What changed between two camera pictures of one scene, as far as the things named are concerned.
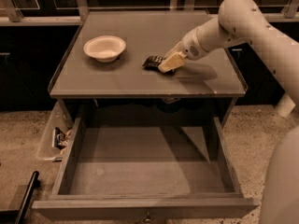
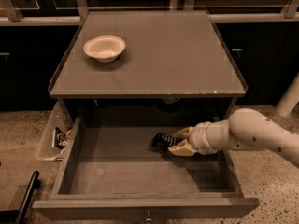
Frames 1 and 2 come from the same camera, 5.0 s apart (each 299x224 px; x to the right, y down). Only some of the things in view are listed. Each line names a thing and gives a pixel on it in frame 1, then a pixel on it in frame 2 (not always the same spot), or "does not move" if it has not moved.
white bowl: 105,48 does not move
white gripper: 191,47 -> 198,138
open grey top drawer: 146,167 does not move
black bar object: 34,183 does not move
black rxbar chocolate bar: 153,62 -> 164,141
